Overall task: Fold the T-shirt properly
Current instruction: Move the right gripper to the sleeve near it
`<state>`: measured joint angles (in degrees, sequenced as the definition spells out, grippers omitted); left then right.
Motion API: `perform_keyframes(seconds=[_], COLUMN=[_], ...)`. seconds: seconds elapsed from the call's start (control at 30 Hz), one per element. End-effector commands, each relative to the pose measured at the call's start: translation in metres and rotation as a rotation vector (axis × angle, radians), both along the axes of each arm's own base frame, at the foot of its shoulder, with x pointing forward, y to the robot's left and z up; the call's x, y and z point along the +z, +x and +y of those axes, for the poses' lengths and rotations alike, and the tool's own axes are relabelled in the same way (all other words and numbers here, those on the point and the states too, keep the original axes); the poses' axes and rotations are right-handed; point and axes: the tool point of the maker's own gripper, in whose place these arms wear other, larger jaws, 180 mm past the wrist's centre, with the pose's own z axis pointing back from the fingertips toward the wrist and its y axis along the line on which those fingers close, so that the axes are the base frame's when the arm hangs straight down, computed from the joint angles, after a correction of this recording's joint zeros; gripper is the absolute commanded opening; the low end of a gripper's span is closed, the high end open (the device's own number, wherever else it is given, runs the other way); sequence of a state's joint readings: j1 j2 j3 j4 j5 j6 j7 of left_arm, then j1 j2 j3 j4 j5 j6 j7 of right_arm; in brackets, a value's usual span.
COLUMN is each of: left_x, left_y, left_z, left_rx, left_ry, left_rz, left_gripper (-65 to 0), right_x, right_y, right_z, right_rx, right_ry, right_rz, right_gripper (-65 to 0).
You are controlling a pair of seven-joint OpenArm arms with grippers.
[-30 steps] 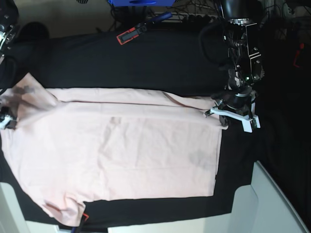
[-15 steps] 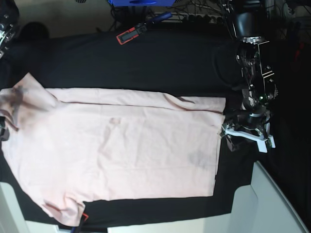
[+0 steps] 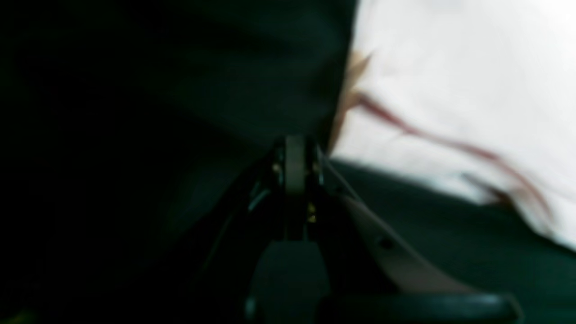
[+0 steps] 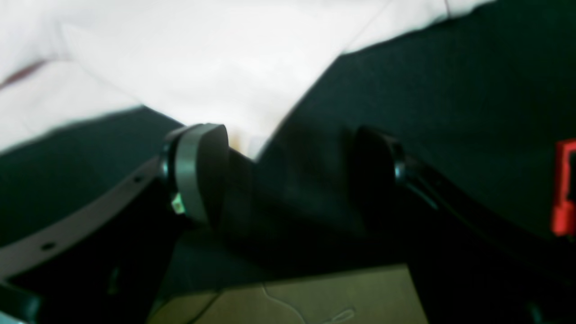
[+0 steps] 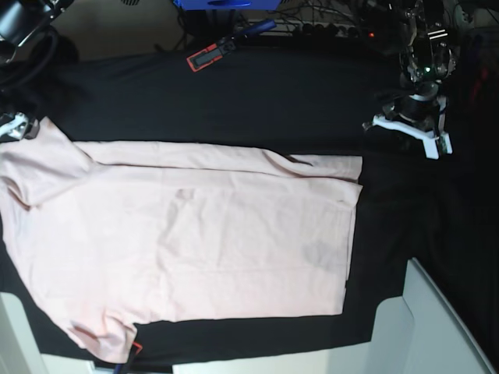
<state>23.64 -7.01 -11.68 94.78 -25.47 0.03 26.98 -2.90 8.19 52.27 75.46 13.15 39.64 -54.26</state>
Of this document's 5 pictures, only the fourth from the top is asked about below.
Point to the red black right clamp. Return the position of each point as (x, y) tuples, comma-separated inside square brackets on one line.
[(563, 218)]

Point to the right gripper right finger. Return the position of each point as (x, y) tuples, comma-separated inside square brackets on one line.
[(469, 265)]

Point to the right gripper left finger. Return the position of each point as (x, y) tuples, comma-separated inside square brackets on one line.
[(105, 263)]

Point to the pink T-shirt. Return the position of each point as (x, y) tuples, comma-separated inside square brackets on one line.
[(242, 63)]

